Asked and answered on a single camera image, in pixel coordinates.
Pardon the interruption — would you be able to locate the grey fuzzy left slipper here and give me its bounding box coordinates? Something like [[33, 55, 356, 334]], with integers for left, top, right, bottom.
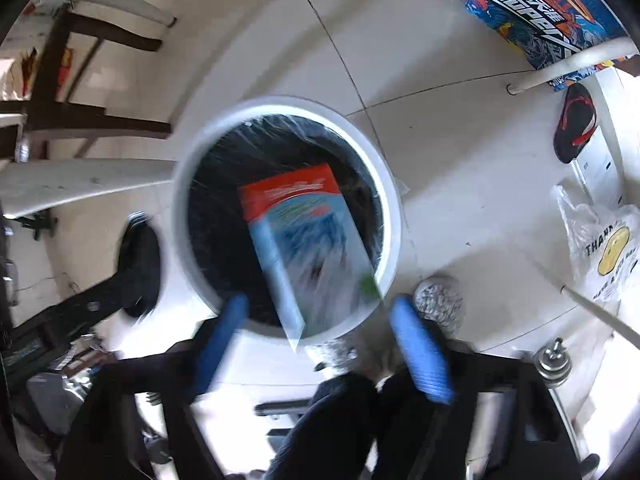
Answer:
[[413, 274, 465, 338]]

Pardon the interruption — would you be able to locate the white table leg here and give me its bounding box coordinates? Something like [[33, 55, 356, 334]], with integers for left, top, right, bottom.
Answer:
[[506, 37, 639, 96]]

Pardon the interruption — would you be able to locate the dark fleece leg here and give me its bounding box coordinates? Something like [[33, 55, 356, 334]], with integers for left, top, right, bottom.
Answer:
[[372, 368, 436, 479], [266, 373, 378, 479]]

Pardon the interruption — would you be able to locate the white round trash bin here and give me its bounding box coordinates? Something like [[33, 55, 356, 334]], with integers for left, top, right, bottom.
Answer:
[[172, 96, 402, 347]]

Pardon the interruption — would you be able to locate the dark fleece right leg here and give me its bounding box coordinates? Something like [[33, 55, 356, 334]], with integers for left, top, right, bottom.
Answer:
[[266, 373, 378, 479]]

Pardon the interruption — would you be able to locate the blue comic print box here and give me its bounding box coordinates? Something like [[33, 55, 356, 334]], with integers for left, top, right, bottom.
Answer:
[[466, 0, 629, 91]]

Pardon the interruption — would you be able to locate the dark fleece left leg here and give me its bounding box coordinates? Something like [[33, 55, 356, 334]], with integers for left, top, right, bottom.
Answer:
[[372, 368, 436, 479]]

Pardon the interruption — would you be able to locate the white yellow plastic bag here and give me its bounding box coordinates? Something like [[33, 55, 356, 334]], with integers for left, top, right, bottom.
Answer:
[[552, 183, 639, 304]]

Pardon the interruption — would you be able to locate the metal dumbbell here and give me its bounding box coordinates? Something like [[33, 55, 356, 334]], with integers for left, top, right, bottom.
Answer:
[[534, 337, 573, 389]]

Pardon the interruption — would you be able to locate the black red flip-flop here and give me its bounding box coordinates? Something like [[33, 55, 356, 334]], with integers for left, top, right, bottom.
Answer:
[[553, 84, 598, 164]]

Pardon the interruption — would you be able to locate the red blue box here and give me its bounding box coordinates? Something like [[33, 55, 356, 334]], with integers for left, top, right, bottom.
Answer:
[[240, 164, 382, 349]]

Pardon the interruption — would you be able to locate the dark wooden chair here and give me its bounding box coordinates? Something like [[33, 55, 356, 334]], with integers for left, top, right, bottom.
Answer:
[[1, 10, 172, 162]]

